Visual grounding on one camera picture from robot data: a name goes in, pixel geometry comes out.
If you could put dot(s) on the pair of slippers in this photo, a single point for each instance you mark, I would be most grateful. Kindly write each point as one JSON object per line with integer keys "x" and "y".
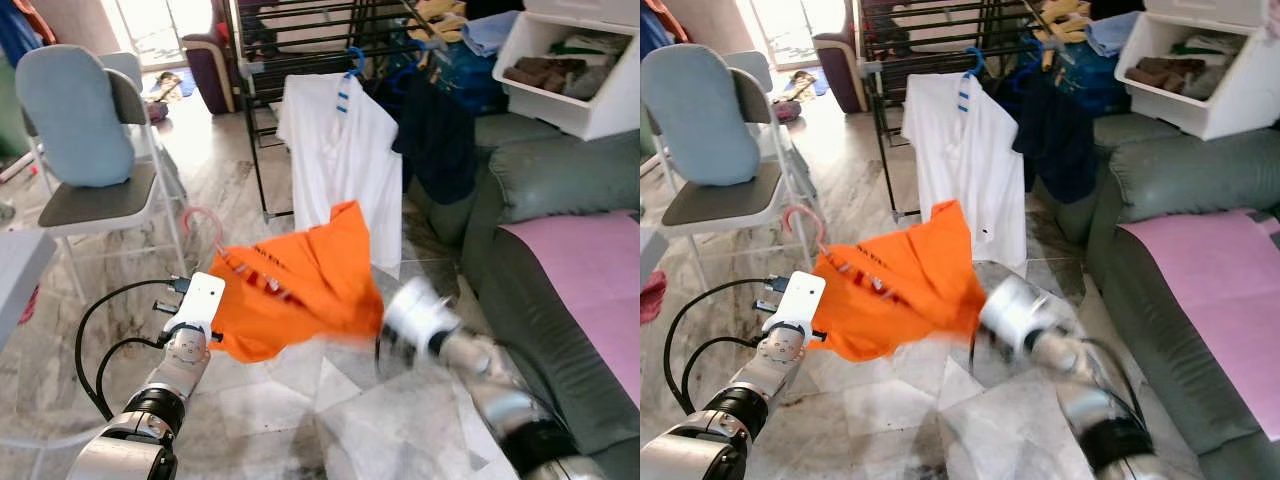
{"x": 800, "y": 85}
{"x": 165, "y": 85}

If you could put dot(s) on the purple armchair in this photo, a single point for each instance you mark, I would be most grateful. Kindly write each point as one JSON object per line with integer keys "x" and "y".
{"x": 835, "y": 70}
{"x": 205, "y": 70}

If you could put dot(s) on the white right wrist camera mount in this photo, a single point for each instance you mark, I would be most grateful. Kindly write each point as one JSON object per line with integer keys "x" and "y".
{"x": 1020, "y": 315}
{"x": 420, "y": 315}

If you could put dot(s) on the large white open bin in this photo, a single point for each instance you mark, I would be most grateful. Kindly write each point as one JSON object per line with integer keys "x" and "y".
{"x": 580, "y": 110}
{"x": 1210, "y": 110}

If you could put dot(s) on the pink sofa cover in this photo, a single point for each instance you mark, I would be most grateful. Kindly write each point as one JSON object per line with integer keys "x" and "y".
{"x": 1210, "y": 290}
{"x": 580, "y": 280}

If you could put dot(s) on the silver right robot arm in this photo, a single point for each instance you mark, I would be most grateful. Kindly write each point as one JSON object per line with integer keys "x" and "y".
{"x": 500, "y": 390}
{"x": 1090, "y": 400}

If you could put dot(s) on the navy garment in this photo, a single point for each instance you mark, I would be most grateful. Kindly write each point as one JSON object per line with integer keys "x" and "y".
{"x": 440, "y": 150}
{"x": 1055, "y": 140}

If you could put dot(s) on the dark blue bag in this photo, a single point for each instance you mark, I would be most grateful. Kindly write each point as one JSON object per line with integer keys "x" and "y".
{"x": 1095, "y": 75}
{"x": 475, "y": 80}

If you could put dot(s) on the light blue cushion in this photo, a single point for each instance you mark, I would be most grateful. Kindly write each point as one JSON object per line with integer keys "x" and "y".
{"x": 75, "y": 115}
{"x": 700, "y": 115}

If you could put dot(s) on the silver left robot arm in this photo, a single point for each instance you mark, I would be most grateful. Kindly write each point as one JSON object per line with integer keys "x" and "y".
{"x": 150, "y": 410}
{"x": 740, "y": 410}

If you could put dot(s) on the green sofa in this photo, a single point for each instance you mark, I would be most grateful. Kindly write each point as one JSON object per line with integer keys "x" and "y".
{"x": 1180, "y": 170}
{"x": 560, "y": 170}

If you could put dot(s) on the brown folded clothes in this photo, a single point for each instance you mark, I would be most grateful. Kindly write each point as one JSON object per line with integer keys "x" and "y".
{"x": 545, "y": 75}
{"x": 1165, "y": 75}

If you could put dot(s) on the pink clothes hanger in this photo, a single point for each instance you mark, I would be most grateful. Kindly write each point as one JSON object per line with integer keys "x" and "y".
{"x": 800, "y": 210}
{"x": 200, "y": 212}

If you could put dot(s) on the grey folding table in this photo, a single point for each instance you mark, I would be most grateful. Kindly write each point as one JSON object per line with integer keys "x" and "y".
{"x": 645, "y": 245}
{"x": 15, "y": 280}

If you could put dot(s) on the yellow cloth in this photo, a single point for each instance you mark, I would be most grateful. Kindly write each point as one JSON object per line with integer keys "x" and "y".
{"x": 435, "y": 15}
{"x": 1060, "y": 15}

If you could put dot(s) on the black drying rack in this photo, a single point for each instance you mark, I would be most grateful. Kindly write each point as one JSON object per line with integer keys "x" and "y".
{"x": 880, "y": 140}
{"x": 254, "y": 150}

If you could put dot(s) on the blue clothes hanger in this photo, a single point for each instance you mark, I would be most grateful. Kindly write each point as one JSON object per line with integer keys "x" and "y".
{"x": 975, "y": 60}
{"x": 410, "y": 70}
{"x": 355, "y": 60}
{"x": 1035, "y": 70}

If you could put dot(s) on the light blue folded cloth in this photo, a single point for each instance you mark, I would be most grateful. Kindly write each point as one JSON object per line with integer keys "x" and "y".
{"x": 1110, "y": 30}
{"x": 490, "y": 30}

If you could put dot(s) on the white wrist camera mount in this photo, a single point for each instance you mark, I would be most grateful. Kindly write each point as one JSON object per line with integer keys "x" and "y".
{"x": 805, "y": 300}
{"x": 420, "y": 315}
{"x": 205, "y": 300}
{"x": 1020, "y": 315}

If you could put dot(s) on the small pink floor object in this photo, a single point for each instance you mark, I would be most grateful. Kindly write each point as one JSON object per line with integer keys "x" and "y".
{"x": 787, "y": 110}
{"x": 158, "y": 110}

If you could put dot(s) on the blue hanging garment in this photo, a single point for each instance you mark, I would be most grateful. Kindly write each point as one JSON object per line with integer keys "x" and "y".
{"x": 650, "y": 25}
{"x": 15, "y": 30}

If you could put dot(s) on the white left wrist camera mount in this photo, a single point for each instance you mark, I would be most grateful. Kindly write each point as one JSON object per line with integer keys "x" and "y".
{"x": 205, "y": 300}
{"x": 805, "y": 300}

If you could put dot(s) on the white shirt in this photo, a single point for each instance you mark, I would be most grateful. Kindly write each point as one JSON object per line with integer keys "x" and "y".
{"x": 965, "y": 160}
{"x": 340, "y": 160}

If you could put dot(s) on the white plastic box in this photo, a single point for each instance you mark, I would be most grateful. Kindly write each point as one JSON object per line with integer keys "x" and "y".
{"x": 590, "y": 8}
{"x": 1210, "y": 8}

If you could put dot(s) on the orange t-shirt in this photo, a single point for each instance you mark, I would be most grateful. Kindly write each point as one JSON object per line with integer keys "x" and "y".
{"x": 300, "y": 290}
{"x": 910, "y": 290}

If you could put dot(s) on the grey white folding chair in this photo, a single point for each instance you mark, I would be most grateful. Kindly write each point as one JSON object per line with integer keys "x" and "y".
{"x": 730, "y": 205}
{"x": 100, "y": 205}

